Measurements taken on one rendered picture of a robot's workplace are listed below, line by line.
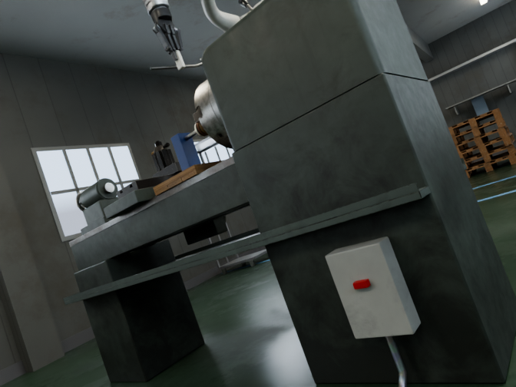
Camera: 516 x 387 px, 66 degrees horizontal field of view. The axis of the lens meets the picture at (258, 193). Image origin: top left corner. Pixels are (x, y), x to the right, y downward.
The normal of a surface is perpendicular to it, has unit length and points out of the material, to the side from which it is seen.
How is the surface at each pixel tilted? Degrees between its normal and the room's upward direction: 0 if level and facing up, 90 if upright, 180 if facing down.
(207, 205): 90
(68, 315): 90
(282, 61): 90
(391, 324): 90
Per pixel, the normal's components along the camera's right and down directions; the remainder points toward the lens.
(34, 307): 0.77, -0.32
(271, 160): -0.60, 0.18
